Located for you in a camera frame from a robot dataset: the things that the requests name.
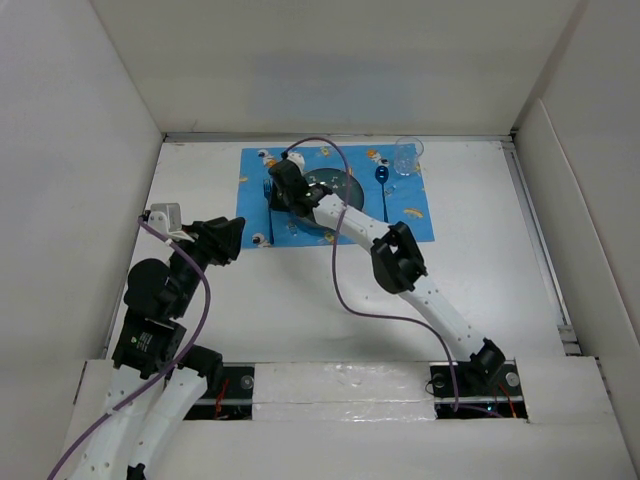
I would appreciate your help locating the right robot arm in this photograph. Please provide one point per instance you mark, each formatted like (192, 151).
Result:
(398, 267)

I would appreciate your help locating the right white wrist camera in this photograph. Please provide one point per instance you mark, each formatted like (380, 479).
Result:
(298, 159)

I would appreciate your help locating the blue metal fork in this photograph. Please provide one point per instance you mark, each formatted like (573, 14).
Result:
(267, 191)

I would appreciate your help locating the blue space-print cloth placemat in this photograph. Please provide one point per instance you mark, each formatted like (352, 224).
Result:
(405, 195)

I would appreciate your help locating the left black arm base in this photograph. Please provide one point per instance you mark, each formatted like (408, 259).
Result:
(231, 399)

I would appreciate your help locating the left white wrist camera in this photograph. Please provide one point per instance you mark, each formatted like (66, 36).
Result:
(165, 217)

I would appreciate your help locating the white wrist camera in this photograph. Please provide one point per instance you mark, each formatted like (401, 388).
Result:
(165, 217)
(298, 159)

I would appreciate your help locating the white foam front barrier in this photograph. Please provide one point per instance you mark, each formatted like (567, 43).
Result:
(368, 392)

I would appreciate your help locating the blue metal spoon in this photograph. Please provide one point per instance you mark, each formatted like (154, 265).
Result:
(382, 176)

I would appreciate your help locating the clear plastic cup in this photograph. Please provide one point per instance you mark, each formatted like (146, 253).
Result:
(407, 153)

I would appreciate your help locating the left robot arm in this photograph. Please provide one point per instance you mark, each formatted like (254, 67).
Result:
(158, 370)

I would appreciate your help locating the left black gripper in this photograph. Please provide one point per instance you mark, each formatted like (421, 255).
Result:
(219, 237)

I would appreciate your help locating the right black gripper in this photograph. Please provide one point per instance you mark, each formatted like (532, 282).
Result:
(275, 202)

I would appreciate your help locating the teal ceramic plate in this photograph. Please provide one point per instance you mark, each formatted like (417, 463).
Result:
(335, 179)

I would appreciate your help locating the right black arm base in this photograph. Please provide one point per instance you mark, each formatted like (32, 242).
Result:
(503, 398)

